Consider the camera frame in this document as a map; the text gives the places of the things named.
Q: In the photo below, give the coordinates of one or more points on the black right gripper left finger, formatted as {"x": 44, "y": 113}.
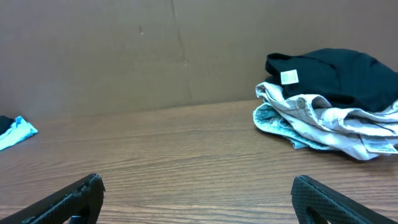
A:
{"x": 79, "y": 202}

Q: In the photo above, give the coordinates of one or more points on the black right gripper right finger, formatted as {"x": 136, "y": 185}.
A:
{"x": 315, "y": 203}

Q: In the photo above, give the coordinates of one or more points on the beige crumpled shorts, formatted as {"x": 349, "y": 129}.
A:
{"x": 361, "y": 134}

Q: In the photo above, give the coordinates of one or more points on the light blue t-shirt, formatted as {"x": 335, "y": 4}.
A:
{"x": 19, "y": 130}

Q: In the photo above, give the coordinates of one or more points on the grey patterned cloth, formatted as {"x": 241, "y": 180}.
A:
{"x": 267, "y": 119}

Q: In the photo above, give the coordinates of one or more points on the dark navy folded garment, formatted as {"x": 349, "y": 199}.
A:
{"x": 346, "y": 78}

